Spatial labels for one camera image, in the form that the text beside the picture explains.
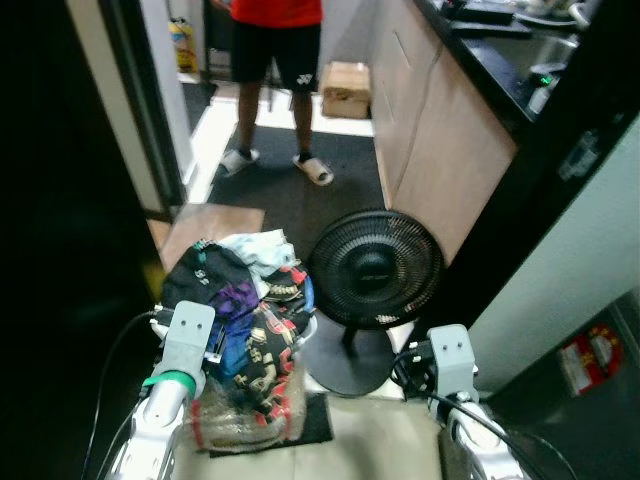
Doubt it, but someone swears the grey washing machine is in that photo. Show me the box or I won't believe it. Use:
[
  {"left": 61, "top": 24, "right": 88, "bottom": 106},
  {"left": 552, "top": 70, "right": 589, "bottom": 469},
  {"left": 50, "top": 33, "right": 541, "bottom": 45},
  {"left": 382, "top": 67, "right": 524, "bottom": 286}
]
[{"left": 478, "top": 286, "right": 640, "bottom": 480}]

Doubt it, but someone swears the blue garment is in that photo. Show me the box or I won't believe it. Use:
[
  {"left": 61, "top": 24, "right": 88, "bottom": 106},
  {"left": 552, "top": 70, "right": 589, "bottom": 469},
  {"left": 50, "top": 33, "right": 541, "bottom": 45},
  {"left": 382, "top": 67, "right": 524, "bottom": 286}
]
[{"left": 214, "top": 318, "right": 257, "bottom": 385}]

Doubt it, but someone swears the black red patterned garment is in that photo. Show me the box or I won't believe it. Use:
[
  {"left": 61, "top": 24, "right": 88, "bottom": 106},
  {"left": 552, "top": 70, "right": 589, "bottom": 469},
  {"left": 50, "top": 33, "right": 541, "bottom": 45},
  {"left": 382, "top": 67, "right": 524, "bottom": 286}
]
[{"left": 226, "top": 264, "right": 311, "bottom": 421}]

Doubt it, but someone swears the purple garment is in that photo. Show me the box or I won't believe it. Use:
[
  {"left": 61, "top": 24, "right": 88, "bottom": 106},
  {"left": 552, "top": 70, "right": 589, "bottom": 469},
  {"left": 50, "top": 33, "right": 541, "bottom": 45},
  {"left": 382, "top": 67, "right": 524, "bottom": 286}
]
[{"left": 213, "top": 281, "right": 263, "bottom": 325}]

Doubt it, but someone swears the clear plastic laundry basket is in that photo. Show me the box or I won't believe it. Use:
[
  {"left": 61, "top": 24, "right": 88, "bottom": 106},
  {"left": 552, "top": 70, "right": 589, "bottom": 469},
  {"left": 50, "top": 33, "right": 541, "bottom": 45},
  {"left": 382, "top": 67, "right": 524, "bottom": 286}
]
[{"left": 188, "top": 350, "right": 307, "bottom": 454}]

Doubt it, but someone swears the white light-blue cloth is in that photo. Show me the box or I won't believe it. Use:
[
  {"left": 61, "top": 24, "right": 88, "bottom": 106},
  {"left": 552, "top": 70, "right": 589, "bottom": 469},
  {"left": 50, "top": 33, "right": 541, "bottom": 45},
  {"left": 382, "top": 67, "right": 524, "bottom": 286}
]
[{"left": 217, "top": 230, "right": 299, "bottom": 280}]

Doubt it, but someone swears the red warning sticker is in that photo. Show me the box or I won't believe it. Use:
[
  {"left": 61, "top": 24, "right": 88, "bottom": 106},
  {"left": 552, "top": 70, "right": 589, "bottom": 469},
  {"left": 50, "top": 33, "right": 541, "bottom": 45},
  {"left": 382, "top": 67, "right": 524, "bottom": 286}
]
[{"left": 560, "top": 324, "right": 623, "bottom": 397}]

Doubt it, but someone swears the wooden counter cabinet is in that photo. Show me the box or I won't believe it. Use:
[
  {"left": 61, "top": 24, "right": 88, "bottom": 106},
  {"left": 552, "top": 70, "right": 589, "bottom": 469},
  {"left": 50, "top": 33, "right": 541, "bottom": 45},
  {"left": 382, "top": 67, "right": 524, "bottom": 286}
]
[{"left": 370, "top": 0, "right": 519, "bottom": 267}]

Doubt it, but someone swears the brown cardboard box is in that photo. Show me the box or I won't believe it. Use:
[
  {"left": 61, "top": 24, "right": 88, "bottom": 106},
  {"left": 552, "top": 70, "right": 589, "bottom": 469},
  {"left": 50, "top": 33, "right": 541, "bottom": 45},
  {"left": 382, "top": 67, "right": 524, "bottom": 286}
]
[{"left": 320, "top": 61, "right": 373, "bottom": 121}]

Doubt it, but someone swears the black device with green light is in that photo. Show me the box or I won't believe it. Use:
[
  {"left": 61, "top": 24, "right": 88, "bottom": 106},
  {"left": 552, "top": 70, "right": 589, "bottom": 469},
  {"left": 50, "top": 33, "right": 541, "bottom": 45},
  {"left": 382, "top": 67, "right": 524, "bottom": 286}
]
[{"left": 525, "top": 64, "right": 563, "bottom": 113}]

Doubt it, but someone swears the person in red shirt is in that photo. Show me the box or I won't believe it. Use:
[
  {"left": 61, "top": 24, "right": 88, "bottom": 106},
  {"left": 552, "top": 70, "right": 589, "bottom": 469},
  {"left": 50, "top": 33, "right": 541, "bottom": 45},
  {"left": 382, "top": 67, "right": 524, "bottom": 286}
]
[{"left": 214, "top": 0, "right": 337, "bottom": 188}]

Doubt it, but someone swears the black countertop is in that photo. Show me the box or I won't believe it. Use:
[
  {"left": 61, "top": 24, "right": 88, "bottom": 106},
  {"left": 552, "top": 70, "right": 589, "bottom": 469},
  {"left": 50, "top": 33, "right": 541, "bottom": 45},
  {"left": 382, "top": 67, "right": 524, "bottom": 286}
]
[{"left": 412, "top": 0, "right": 601, "bottom": 141}]

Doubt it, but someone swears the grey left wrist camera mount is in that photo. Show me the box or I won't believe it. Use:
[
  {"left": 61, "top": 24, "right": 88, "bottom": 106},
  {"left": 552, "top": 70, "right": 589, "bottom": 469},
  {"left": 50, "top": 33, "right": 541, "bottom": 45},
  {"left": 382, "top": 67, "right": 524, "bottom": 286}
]
[{"left": 158, "top": 300, "right": 217, "bottom": 377}]

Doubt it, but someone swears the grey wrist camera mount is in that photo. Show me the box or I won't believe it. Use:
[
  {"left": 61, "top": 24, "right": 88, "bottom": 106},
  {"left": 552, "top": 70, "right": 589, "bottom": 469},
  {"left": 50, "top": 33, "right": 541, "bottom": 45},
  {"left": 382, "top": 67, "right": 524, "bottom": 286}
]
[
  {"left": 427, "top": 325, "right": 479, "bottom": 397},
  {"left": 158, "top": 300, "right": 217, "bottom": 377}
]

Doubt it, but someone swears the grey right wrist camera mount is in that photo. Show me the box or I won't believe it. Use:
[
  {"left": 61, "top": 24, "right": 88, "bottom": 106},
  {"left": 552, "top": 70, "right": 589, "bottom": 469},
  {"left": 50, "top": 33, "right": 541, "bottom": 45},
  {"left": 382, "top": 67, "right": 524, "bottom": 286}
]
[{"left": 427, "top": 325, "right": 479, "bottom": 397}]

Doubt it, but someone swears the black pedestal fan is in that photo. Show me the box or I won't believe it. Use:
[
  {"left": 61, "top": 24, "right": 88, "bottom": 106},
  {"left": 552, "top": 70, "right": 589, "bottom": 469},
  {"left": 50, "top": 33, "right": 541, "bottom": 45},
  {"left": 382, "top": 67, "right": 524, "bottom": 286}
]
[{"left": 303, "top": 208, "right": 447, "bottom": 398}]

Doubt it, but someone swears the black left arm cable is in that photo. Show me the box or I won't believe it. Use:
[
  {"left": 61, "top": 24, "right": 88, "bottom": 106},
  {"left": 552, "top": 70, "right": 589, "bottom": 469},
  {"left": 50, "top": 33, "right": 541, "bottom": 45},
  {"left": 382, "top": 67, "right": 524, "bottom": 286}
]
[{"left": 80, "top": 310, "right": 169, "bottom": 479}]

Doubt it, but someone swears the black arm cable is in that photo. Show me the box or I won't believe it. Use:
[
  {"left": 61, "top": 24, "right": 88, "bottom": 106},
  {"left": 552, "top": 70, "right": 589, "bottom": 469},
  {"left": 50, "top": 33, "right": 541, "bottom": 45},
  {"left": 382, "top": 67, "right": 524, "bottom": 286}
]
[
  {"left": 395, "top": 355, "right": 581, "bottom": 480},
  {"left": 80, "top": 310, "right": 169, "bottom": 479}
]

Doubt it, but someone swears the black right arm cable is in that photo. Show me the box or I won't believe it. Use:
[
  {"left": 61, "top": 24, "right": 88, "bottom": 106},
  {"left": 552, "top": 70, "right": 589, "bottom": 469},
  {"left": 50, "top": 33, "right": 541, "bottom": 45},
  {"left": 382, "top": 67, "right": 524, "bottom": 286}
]
[{"left": 395, "top": 355, "right": 581, "bottom": 480}]

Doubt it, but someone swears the black partition frame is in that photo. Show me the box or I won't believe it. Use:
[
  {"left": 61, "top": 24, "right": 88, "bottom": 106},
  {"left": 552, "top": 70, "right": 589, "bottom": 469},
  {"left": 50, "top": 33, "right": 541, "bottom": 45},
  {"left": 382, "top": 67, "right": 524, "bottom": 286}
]
[{"left": 415, "top": 0, "right": 640, "bottom": 341}]

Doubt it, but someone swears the dark sliding door frame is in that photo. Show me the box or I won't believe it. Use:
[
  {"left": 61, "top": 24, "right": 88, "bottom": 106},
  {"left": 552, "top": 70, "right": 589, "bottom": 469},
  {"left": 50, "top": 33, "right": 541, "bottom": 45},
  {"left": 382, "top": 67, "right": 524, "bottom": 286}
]
[{"left": 66, "top": 0, "right": 197, "bottom": 217}]

